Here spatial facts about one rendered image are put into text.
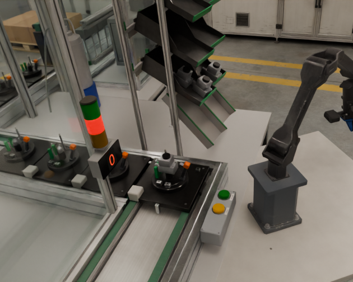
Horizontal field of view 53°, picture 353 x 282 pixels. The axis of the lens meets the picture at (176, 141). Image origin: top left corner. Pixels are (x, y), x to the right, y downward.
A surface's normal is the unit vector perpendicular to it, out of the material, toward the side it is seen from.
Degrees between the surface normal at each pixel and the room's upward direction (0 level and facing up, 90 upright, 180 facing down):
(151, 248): 0
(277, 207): 90
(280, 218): 90
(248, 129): 0
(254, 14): 90
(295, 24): 90
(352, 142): 0
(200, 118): 45
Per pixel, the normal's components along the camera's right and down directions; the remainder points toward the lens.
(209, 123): 0.52, -0.42
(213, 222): -0.11, -0.81
